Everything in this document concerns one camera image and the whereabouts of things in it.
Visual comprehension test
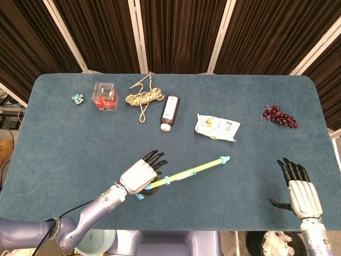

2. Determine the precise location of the white shoe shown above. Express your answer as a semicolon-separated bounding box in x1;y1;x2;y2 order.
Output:
0;247;37;256

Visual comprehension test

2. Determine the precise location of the brown bottle white label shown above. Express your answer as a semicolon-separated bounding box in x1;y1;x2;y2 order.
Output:
159;95;181;132

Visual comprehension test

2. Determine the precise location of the small green circuit board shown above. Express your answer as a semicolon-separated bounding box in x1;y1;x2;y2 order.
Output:
70;92;85;106

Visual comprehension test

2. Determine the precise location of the brown curtain partition panel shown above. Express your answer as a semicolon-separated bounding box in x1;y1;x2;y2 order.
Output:
209;0;341;76
0;0;87;103
290;18;341;131
129;0;235;74
44;0;147;74

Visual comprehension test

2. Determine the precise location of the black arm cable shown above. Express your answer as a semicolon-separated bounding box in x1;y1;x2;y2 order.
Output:
31;199;94;256

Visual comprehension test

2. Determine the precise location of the crumpled white paper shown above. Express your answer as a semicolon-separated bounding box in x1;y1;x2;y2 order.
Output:
262;230;295;256

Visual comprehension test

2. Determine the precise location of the pale green basin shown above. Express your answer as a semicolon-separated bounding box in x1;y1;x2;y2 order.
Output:
74;228;117;256

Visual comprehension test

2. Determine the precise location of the white printed snack packet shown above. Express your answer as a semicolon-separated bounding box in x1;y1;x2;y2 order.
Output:
194;113;241;142

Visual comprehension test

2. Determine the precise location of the blue felt table cover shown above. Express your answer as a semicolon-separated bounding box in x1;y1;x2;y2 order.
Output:
0;73;341;231

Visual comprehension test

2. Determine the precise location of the yellow stick with blue ends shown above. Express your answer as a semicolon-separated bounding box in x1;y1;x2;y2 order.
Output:
135;155;230;201

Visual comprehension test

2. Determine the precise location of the coiled beige rope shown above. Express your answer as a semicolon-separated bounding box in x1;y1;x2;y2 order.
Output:
125;71;166;124

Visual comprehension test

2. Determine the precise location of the black trash bin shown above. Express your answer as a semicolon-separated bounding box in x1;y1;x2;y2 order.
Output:
245;230;307;256

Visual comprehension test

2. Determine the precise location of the purple robot torso base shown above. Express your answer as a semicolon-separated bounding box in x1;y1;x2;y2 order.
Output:
108;229;222;256

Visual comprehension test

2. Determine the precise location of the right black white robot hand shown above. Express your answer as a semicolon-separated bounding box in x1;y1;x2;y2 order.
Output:
268;157;324;221

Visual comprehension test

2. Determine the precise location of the purple plastic grape bunch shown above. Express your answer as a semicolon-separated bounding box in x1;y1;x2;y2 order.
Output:
259;105;299;131

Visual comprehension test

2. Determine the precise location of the clear box with red parts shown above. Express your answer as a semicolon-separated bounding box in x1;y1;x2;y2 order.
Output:
92;81;119;113

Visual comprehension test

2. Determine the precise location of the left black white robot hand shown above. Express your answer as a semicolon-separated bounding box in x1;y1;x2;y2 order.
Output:
119;150;168;197

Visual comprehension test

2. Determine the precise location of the brown shoe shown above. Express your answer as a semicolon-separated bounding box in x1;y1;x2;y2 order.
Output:
0;138;14;163

